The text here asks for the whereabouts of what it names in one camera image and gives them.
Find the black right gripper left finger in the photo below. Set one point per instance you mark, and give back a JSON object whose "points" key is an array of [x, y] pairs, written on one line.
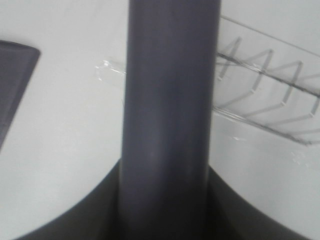
{"points": [[89, 219]]}

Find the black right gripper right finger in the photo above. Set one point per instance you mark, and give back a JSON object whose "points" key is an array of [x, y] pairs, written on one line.
{"points": [[231, 217]]}

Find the grey hand brush black bristles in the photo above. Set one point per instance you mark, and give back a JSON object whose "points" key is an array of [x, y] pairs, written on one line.
{"points": [[163, 170]]}

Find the grey plastic dustpan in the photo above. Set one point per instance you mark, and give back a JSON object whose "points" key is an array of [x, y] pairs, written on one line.
{"points": [[17, 63]]}

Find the clear tape piece right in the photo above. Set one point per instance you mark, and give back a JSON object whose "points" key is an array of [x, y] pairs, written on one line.
{"points": [[299, 158]]}

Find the clear tape piece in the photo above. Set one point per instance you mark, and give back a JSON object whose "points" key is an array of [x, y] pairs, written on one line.
{"points": [[112, 73], [299, 158]]}

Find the clear tape piece front left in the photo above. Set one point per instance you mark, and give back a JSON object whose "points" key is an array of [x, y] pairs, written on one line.
{"points": [[112, 73]]}

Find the metal wire rack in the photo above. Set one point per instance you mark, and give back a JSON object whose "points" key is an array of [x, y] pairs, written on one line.
{"points": [[268, 83]]}

